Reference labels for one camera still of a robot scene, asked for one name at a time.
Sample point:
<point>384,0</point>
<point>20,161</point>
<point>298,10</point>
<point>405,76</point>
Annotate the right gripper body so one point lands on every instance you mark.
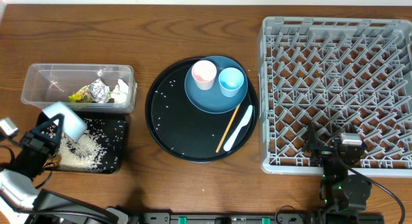
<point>322,157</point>

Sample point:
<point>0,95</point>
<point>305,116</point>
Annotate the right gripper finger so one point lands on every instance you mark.
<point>311,143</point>
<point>352,129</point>

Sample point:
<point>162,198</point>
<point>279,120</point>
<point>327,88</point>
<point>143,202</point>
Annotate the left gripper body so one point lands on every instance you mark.
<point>32,159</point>

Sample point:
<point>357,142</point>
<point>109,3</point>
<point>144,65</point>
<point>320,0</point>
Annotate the light blue bowl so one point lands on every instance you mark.
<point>73,125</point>

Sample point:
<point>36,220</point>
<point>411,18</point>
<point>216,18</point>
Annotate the yellow foil snack wrapper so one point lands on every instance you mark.
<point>96,92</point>

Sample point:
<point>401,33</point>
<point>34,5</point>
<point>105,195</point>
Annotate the white rice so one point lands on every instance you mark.
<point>83,150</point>

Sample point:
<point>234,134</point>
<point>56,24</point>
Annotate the white tissue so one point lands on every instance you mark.
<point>120,92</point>

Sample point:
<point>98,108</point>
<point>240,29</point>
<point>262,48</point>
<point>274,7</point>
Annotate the brown walnut cookie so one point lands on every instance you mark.
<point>53,162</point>

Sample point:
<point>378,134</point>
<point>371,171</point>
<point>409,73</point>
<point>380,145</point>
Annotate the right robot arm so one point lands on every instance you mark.
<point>345,194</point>

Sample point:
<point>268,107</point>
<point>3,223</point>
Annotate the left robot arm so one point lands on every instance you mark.
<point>22,202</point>

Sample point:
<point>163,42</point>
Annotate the grey plastic dishwasher rack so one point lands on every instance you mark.
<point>333,74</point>

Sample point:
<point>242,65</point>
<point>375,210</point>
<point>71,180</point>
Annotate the clear plastic bin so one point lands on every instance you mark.
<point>46,84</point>

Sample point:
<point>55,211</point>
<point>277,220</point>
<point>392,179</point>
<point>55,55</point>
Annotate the black rectangular tray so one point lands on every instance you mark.
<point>109,143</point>

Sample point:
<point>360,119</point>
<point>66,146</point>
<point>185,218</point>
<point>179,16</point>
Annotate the white plastic knife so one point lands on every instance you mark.
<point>243,122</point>

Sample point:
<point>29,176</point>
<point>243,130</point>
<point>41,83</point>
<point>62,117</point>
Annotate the wooden chopstick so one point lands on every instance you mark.
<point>227,129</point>

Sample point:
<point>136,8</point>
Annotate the light blue plastic cup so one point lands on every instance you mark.
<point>230,80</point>

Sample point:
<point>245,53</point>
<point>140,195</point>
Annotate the dark blue plate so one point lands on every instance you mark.
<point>213,101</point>

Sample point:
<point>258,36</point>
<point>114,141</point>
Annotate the round black serving tray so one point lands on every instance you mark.
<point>185,131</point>

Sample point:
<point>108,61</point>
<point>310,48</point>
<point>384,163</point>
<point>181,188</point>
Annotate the pink plastic cup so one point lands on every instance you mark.
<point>204,73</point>

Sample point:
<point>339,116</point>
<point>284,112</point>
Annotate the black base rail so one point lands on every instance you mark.
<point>282,217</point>

